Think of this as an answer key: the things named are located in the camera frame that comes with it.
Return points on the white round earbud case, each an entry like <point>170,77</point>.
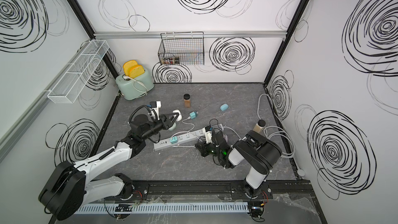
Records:
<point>177,115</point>

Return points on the rear yellow toast slice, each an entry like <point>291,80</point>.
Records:
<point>128,65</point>

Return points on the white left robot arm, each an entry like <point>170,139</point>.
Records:
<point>73,185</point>

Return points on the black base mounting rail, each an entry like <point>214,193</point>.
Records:
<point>236,189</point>

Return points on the black wire wall basket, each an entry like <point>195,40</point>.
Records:
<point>182,48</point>

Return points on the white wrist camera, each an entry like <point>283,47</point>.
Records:
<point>155,106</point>
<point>208,134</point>

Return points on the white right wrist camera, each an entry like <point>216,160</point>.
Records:
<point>208,134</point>

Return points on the light blue earbud case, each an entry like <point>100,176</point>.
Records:
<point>224,107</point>

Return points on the yellow toast slice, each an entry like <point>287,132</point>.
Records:
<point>128,65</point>
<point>136,71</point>

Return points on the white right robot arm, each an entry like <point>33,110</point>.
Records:
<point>255,149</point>

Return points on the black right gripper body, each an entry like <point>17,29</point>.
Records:
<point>211,149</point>

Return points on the pale green round earbud case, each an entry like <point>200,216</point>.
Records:
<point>172,127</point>

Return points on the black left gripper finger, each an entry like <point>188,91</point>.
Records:
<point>170,122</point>
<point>166,116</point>

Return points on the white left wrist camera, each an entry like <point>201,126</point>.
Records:
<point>155,106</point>

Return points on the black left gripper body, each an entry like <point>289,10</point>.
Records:
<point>156,128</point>

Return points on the clear jar black lid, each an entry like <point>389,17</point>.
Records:
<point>260,126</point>

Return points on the mint green toaster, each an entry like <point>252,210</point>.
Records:
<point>134,88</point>

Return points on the front yellow toast slice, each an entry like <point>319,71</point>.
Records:
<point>136,71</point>

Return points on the white slotted cable duct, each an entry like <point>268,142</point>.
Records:
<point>164,208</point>

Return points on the white wire wall shelf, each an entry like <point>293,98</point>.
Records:
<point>87,70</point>

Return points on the white power strip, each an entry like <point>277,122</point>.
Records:
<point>180,139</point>

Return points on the teal charger with white cable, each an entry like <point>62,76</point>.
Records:
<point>192,115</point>

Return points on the brown spice bottle black lid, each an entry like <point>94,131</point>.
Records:
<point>187,100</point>

